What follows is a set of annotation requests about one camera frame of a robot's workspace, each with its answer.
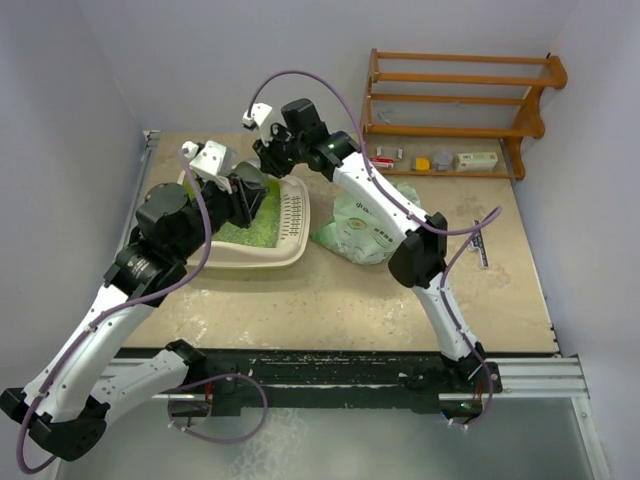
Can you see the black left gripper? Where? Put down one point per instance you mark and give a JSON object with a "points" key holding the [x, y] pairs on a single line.
{"points": [[243, 201]]}

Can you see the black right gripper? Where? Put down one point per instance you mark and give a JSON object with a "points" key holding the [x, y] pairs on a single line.
{"points": [[267, 156]]}

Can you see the green cat litter bag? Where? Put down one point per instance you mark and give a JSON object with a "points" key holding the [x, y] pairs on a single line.
{"points": [[355, 233]]}

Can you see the black white bag sealing strip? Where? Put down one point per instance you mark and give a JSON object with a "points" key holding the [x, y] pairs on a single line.
{"points": [[477, 245]]}

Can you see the silver metal scoop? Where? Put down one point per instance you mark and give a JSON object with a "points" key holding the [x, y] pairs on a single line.
{"points": [[249, 170]]}

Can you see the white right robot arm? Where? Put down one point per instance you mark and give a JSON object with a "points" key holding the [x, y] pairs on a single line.
{"points": [[418, 262]]}

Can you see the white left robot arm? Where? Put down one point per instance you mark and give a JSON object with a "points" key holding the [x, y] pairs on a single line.
{"points": [[66, 409]]}

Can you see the green litter pellets pile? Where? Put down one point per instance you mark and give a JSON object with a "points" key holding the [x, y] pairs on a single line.
{"points": [[264, 229]]}

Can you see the beige green litter box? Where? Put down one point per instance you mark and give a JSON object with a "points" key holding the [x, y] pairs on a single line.
{"points": [[293, 234]]}

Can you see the red white small box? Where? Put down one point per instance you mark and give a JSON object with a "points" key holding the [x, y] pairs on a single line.
{"points": [[383, 163]]}

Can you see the green white carton box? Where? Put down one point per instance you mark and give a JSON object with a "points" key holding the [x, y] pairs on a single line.
{"points": [[475, 162]]}

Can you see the yellow small block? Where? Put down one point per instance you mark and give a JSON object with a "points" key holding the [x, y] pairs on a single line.
{"points": [[421, 164]]}

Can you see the grey round container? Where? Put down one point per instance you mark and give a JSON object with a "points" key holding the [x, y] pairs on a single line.
{"points": [[442, 160]]}

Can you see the wooden shelf rack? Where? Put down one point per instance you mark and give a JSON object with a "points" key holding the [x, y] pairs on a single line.
{"points": [[527, 121]]}

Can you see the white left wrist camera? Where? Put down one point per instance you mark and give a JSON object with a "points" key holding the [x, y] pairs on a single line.
{"points": [[211, 161]]}

